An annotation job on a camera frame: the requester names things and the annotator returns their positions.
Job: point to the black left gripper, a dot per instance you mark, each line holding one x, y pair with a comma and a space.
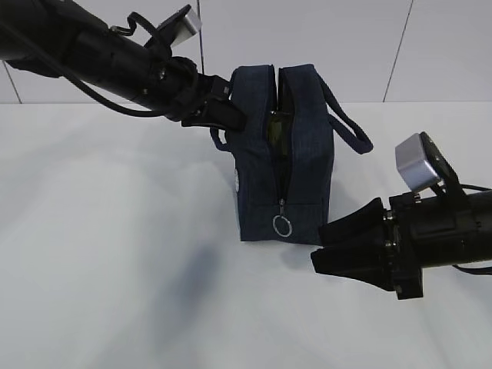
203, 101

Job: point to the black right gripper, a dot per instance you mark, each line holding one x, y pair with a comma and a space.
392, 266

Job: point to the green cucumber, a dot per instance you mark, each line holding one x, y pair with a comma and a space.
278, 131

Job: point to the navy blue lunch bag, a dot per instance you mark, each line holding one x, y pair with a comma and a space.
286, 198

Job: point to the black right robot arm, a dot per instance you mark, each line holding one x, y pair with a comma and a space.
445, 236

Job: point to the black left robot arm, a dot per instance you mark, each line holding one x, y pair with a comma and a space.
131, 70

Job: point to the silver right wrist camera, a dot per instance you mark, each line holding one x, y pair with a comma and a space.
421, 164

